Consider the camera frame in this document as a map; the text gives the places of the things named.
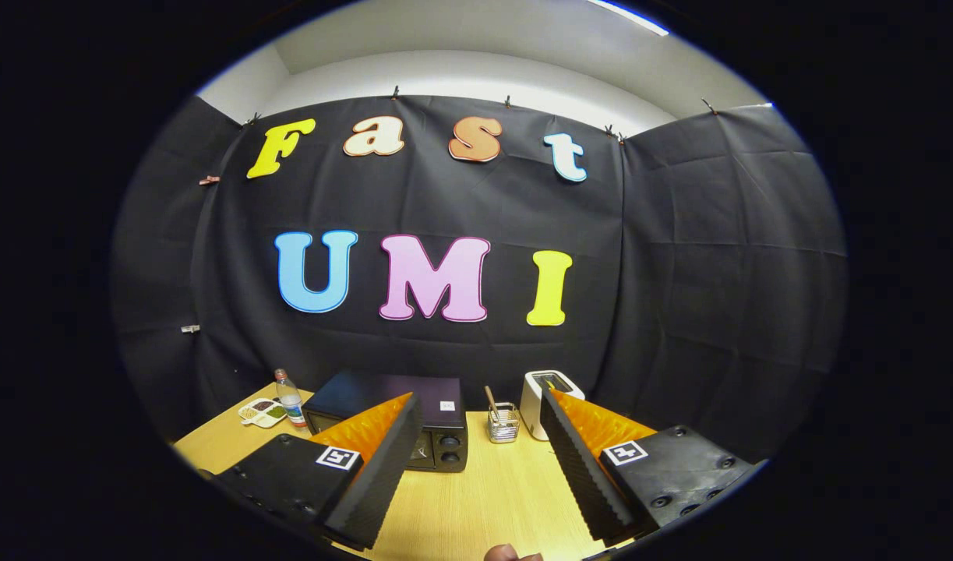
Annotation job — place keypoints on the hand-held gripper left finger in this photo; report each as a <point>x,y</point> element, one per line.
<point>382,483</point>

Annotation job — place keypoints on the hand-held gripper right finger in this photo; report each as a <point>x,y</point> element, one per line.
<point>577,475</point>

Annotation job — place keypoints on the black toaster oven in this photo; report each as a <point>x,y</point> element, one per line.
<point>382,393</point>

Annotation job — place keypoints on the white pop-up toaster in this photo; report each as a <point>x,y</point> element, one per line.
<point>532,405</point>

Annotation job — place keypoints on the wooden stick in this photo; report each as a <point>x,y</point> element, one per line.
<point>492,401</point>

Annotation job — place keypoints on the clear plastic water bottle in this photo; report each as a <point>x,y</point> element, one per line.
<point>291,405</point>

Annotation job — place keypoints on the white divided snack tray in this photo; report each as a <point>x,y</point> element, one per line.
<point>262,413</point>

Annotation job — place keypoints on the black backdrop cloth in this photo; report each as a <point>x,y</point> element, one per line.
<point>679,273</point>

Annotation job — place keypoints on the row of dark cloth clips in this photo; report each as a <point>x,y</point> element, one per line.
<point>395,92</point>

